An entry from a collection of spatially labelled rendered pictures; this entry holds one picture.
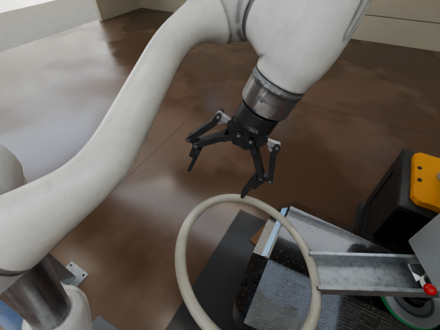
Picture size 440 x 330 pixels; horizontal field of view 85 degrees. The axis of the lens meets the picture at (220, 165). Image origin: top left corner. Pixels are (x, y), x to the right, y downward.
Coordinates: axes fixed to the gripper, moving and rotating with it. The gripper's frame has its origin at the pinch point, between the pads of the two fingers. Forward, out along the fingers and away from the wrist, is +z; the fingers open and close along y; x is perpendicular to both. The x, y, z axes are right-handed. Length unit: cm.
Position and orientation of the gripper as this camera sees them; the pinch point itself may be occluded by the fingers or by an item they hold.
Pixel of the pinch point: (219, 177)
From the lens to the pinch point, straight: 55.5
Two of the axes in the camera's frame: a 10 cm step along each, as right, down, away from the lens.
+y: 8.9, 4.6, 0.7
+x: 2.6, -6.1, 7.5
